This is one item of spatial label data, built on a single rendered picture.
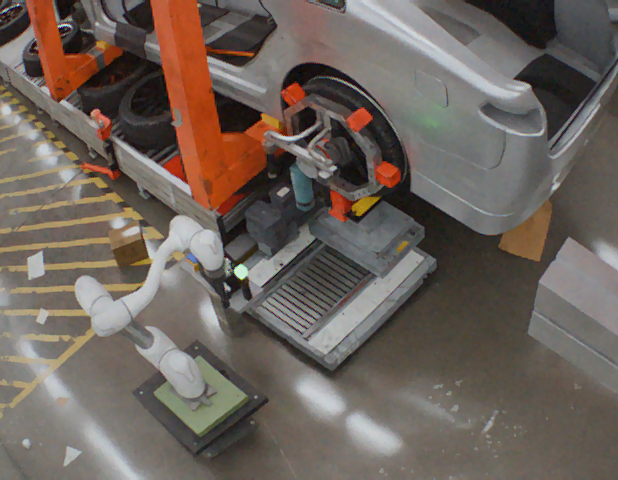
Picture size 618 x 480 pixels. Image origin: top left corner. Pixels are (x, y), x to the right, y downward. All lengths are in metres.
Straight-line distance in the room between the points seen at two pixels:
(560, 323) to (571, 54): 3.99
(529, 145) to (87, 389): 2.73
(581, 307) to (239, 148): 3.45
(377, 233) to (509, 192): 1.19
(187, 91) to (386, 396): 1.76
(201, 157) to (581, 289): 3.25
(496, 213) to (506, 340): 0.93
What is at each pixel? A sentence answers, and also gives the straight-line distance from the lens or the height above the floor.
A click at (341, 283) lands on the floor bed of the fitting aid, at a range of 4.36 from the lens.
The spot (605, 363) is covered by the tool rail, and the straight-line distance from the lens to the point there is 0.84.
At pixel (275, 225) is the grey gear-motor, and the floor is 0.38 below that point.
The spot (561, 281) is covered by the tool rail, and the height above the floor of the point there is 2.82.
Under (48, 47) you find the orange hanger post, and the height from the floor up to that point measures 1.08.
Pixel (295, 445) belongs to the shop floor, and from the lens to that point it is 3.90.
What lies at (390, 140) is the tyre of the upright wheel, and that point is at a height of 1.00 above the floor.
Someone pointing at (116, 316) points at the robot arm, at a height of 1.12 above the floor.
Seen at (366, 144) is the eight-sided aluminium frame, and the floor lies 1.00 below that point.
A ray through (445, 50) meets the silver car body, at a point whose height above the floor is 1.68.
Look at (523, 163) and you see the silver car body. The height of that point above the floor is 1.25.
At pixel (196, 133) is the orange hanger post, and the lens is 3.82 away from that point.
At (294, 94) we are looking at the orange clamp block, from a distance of 3.84.
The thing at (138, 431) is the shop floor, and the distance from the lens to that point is 4.11.
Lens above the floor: 3.45
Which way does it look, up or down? 48 degrees down
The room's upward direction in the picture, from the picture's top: 9 degrees counter-clockwise
